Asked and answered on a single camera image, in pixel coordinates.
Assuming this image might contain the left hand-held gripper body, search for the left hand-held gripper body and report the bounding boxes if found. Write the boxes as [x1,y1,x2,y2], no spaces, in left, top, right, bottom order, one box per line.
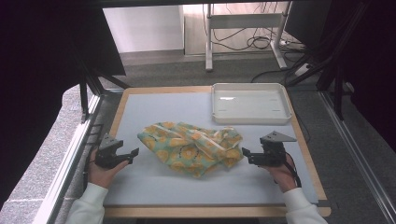
[93,133,132,171]

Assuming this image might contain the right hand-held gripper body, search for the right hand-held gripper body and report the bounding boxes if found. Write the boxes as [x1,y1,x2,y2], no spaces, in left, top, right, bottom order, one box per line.
[253,130,298,168]

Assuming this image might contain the green bag with orange print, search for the green bag with orange print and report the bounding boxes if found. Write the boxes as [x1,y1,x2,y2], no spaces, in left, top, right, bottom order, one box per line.
[136,120,245,179]

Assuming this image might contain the person's left hand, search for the person's left hand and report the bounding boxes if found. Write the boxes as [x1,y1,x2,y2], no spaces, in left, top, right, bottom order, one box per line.
[87,151,130,189]

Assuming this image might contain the person's right hand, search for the person's right hand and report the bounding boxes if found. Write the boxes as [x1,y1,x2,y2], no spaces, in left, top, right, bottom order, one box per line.
[261,153,299,194]

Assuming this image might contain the white plastic tray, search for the white plastic tray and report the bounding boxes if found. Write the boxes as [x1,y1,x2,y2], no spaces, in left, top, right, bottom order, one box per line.
[210,82,293,126]

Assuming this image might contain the light blue table mat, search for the light blue table mat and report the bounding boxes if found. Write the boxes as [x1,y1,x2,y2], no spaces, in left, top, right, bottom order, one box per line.
[104,91,319,207]

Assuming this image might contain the black metal stand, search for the black metal stand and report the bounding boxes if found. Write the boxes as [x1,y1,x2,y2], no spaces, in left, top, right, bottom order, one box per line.
[285,0,373,121]
[78,60,131,123]

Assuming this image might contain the white power strip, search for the white power strip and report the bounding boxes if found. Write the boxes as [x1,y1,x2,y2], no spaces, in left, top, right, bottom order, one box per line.
[293,63,313,77]

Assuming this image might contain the black curtain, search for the black curtain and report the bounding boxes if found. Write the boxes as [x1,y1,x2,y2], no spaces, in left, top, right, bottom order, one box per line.
[323,0,396,153]
[0,0,127,206]

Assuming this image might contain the white cabinet panel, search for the white cabinet panel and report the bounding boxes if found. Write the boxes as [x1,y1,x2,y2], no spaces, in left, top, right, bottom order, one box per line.
[102,5,185,54]

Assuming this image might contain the black wrist strap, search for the black wrist strap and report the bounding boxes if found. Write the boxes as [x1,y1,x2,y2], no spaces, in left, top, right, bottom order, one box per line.
[274,153,303,189]

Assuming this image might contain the aluminium rail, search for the aluminium rail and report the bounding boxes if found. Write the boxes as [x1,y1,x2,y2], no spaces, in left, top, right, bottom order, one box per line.
[319,90,396,224]
[32,92,106,224]

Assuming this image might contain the black floor cables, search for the black floor cables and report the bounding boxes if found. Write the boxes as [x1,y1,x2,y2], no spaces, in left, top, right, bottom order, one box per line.
[213,26,307,54]

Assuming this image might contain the white metal desk frame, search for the white metal desk frame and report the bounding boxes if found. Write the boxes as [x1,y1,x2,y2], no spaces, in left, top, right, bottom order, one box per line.
[204,2,290,73]

